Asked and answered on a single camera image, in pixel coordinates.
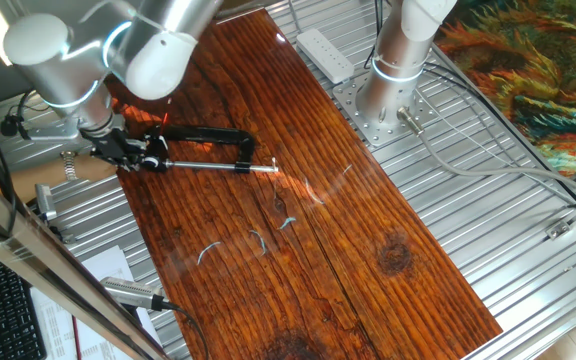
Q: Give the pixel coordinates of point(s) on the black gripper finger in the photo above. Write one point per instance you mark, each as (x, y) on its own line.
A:
(150, 160)
(135, 164)

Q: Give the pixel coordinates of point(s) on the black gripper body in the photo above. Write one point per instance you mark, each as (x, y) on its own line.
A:
(110, 147)

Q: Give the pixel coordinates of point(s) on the black white pencil sharpener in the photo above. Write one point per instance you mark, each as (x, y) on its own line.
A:
(160, 150)

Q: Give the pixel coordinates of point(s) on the black C-clamp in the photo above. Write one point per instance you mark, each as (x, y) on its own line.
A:
(218, 135)

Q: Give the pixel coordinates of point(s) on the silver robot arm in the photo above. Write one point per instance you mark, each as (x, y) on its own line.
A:
(393, 85)

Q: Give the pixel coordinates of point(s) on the person's forearm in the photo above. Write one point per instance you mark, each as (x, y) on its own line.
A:
(38, 182)

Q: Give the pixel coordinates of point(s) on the red pencil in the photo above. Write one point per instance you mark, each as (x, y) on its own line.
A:
(165, 112)

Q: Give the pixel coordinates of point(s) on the person's hand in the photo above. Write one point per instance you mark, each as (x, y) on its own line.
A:
(95, 167)

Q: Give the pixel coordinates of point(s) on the metal wristwatch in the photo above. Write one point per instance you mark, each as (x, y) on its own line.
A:
(69, 166)

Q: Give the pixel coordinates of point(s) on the printed paper sheets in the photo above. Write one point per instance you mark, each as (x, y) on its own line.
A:
(108, 270)

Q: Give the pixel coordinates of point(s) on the brown wooden board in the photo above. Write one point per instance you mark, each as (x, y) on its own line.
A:
(293, 240)

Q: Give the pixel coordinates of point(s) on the red pen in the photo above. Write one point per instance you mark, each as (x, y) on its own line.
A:
(76, 337)

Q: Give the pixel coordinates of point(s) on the black keyboard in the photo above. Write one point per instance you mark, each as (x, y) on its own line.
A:
(3, 310)

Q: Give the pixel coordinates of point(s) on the white power strip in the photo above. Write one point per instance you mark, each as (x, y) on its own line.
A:
(325, 56)

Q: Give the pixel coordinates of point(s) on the colourful painted cloth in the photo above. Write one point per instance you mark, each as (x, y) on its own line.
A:
(533, 70)

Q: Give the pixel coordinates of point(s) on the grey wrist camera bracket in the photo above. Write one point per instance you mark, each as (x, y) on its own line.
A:
(50, 131)

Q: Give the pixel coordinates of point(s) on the small silver camera on mount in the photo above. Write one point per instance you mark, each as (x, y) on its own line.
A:
(45, 202)

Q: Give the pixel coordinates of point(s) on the aluminium frame beam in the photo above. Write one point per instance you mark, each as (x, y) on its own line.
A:
(43, 260)

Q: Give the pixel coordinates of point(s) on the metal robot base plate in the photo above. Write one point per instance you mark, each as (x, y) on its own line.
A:
(353, 107)

